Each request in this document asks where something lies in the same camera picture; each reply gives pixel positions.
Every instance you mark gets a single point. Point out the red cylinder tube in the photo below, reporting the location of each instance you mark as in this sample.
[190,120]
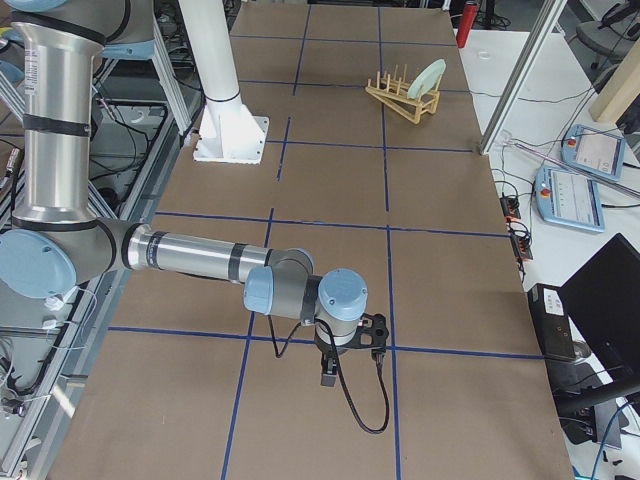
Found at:
[466,22]

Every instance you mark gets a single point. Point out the aluminium frame post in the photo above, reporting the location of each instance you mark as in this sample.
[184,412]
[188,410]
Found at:
[543,26]

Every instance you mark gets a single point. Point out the blue teach pendant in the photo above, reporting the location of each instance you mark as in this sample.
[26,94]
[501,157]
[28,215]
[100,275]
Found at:
[568,199]
[594,151]

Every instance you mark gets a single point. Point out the wooden beam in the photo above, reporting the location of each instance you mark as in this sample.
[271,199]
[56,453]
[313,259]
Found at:
[620,91]

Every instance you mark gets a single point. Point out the orange black power strip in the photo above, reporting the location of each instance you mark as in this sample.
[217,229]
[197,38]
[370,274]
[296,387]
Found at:
[519,233]

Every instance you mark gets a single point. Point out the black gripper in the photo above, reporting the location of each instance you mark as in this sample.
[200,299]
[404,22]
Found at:
[329,354]

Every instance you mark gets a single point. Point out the light green plate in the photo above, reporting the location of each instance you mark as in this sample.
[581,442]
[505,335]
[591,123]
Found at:
[427,80]

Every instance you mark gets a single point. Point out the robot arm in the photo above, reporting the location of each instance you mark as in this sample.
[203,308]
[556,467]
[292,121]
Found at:
[277,283]

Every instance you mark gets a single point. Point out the near blue teach pendant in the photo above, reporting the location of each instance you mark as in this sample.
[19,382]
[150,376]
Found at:
[568,199]

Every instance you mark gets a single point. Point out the black computer monitor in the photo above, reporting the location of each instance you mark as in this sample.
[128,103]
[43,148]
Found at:
[602,300]

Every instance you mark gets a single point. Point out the far blue teach pendant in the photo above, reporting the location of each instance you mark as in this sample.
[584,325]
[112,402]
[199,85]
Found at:
[594,151]

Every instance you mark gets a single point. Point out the wooden plate rack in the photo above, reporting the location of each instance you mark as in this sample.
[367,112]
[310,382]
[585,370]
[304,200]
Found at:
[391,90]

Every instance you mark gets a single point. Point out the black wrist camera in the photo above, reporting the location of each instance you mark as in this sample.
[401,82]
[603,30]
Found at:
[372,334]

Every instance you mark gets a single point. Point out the office chair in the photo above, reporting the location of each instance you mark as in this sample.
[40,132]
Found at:
[613,36]

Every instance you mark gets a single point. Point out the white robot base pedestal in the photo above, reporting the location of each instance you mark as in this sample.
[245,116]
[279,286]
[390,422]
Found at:
[228,131]

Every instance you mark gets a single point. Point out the aluminium frame rail structure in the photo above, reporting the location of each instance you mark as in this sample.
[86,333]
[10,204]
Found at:
[55,241]

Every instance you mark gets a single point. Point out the black desktop computer box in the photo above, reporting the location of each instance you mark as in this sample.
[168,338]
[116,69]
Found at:
[552,327]

